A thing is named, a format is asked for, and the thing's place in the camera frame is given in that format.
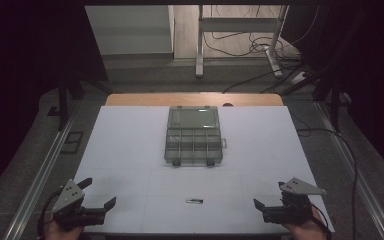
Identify white desk frame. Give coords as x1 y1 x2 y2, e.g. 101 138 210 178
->
194 4 290 80

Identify black metal stand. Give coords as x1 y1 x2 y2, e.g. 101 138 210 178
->
313 74 346 133
47 74 85 132

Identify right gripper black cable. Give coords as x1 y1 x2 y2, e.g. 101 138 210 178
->
309 202 333 240

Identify white board table cover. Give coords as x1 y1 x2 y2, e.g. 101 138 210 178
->
73 105 336 235

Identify wooden table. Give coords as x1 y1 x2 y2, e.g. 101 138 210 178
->
105 92 285 108

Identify person's right hand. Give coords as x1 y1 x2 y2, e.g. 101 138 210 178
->
281 209 330 240

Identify white power strip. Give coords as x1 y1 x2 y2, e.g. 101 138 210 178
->
289 70 308 85

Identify black floor cables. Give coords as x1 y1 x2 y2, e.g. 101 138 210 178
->
202 4 314 94

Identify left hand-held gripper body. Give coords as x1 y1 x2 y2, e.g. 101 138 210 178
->
50 179 107 232

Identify long black cable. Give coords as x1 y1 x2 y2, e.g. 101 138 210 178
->
291 111 359 240

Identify metal floor rail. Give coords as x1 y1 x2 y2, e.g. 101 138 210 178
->
2 109 78 240
314 101 384 240

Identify clear plastic compartment box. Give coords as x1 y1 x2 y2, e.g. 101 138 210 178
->
163 105 228 168

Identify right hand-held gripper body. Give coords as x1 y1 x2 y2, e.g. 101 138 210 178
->
262 176 328 225

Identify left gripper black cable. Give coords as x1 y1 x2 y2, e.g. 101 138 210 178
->
37 188 64 238

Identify person's left hand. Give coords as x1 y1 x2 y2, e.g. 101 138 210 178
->
44 220 85 240

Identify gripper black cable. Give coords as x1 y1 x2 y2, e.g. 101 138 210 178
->
37 188 64 238
309 202 333 240

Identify white cabinet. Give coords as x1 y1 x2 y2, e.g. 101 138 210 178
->
84 4 175 56

